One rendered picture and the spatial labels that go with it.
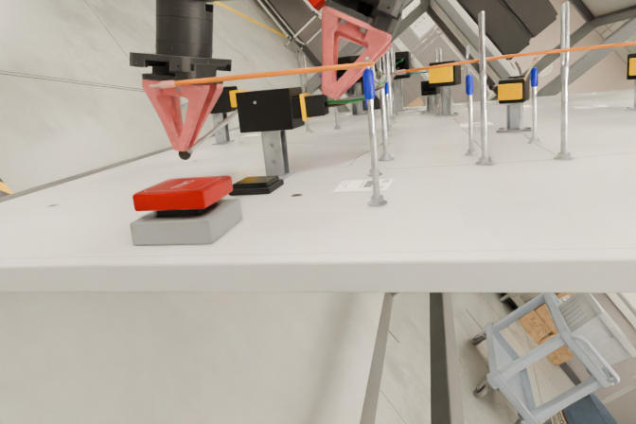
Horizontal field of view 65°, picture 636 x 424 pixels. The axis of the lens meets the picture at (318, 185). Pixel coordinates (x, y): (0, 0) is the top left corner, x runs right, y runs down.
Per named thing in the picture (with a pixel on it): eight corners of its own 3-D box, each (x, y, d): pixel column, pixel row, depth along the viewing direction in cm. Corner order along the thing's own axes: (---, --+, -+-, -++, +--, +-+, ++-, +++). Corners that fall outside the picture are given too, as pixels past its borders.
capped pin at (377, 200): (365, 203, 38) (354, 58, 36) (384, 200, 39) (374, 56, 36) (369, 207, 37) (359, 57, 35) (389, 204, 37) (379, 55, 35)
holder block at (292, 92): (256, 128, 54) (251, 91, 53) (305, 125, 53) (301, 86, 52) (239, 132, 50) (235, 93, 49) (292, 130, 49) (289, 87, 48)
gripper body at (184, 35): (233, 76, 57) (236, 7, 55) (187, 77, 47) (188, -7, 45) (181, 71, 58) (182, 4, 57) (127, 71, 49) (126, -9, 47)
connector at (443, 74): (453, 80, 99) (452, 64, 98) (450, 81, 97) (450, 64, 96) (431, 82, 100) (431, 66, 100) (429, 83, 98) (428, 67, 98)
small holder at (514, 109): (539, 124, 75) (538, 75, 74) (529, 132, 67) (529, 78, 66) (506, 125, 77) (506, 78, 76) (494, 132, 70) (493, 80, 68)
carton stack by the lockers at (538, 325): (517, 319, 725) (567, 287, 700) (515, 311, 756) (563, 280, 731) (556, 368, 715) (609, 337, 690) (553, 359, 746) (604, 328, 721)
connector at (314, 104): (286, 117, 52) (283, 98, 52) (331, 113, 51) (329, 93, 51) (278, 120, 49) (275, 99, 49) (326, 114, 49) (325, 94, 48)
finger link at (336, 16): (362, 110, 53) (400, 25, 51) (359, 111, 46) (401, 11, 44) (305, 84, 54) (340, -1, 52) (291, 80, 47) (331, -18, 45)
